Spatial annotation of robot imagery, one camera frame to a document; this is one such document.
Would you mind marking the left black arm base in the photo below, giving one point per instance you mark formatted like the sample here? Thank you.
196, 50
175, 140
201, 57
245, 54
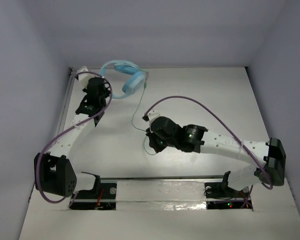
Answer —
102, 197

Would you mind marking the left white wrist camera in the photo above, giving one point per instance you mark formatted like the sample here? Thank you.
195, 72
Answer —
83, 76

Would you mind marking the white foam front panel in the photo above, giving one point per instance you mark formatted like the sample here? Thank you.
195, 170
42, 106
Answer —
274, 217

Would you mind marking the aluminium rail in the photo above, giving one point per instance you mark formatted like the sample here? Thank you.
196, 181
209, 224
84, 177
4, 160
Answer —
60, 124

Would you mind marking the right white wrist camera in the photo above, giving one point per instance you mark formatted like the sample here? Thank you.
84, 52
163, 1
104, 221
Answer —
151, 116

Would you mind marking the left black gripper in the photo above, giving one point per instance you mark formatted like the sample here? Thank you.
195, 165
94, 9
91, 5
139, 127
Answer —
100, 88

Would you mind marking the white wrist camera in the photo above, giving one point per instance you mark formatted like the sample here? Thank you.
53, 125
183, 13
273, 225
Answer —
151, 116
83, 76

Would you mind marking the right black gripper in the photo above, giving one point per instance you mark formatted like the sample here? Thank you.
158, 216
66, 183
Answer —
153, 142

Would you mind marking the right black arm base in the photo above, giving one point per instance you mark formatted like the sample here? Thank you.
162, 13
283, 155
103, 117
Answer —
221, 197

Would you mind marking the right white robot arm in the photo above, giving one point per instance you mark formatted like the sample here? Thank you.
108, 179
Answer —
266, 160

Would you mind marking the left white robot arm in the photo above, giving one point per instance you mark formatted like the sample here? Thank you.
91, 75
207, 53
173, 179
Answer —
55, 178

